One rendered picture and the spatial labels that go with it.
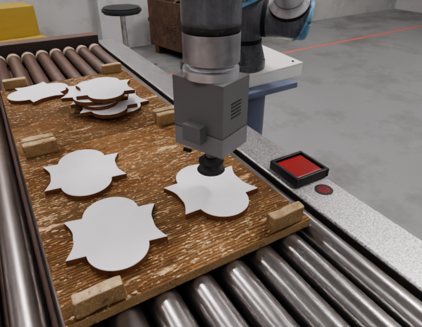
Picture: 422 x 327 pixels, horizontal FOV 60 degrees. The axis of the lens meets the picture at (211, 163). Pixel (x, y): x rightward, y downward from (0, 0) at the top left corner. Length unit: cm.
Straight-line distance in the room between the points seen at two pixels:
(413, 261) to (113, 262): 40
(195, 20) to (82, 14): 466
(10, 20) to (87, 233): 388
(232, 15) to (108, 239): 32
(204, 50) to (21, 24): 395
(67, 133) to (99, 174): 20
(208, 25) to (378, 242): 38
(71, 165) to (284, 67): 84
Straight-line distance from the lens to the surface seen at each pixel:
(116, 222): 54
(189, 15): 46
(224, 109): 47
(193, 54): 46
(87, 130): 83
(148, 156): 70
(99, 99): 85
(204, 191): 58
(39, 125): 89
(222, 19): 45
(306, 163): 70
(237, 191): 58
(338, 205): 63
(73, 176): 65
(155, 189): 61
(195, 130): 49
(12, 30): 434
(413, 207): 235
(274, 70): 127
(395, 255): 58
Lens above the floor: 129
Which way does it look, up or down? 32 degrees down
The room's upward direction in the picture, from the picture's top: straight up
